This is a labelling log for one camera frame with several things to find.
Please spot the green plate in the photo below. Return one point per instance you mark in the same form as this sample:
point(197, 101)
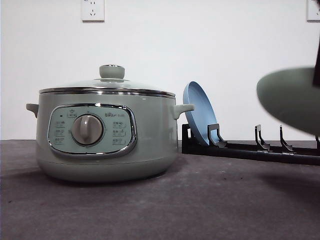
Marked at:
point(291, 95)

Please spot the white wall socket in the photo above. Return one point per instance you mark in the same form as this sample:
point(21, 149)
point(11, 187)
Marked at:
point(311, 12)
point(92, 11)

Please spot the white wall socket right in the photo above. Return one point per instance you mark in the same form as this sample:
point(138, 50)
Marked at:
point(311, 12)

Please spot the black plate rack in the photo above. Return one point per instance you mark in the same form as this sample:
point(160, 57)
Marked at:
point(260, 151)

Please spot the blue plate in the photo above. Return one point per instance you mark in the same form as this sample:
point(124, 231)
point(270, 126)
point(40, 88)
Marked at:
point(204, 113)

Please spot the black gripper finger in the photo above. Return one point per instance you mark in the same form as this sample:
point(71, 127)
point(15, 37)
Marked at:
point(316, 74)

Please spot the white wall socket left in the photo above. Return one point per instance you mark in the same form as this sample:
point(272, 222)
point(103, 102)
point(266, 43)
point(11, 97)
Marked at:
point(92, 11)

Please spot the grey table mat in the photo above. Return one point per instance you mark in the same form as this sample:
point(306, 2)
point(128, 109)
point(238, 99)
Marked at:
point(199, 197)

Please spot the green electric steamer pot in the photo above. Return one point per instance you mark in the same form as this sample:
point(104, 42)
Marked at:
point(106, 134)

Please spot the glass steamer lid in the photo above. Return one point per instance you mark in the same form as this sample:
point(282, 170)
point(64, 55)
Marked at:
point(111, 81)

